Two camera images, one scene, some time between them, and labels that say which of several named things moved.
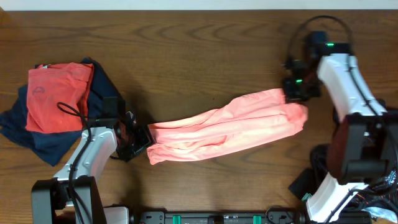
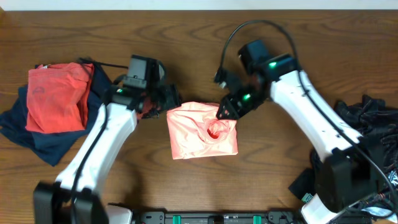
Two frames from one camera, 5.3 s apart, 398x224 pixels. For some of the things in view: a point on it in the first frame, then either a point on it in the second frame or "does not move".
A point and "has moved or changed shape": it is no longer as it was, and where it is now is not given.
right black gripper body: [300, 87] → [248, 98]
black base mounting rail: [277, 216] does not move
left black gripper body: [135, 140] → [159, 100]
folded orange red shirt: [58, 97] does not move
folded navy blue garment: [51, 145] does not move
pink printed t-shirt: [248, 123] has moved or changed shape
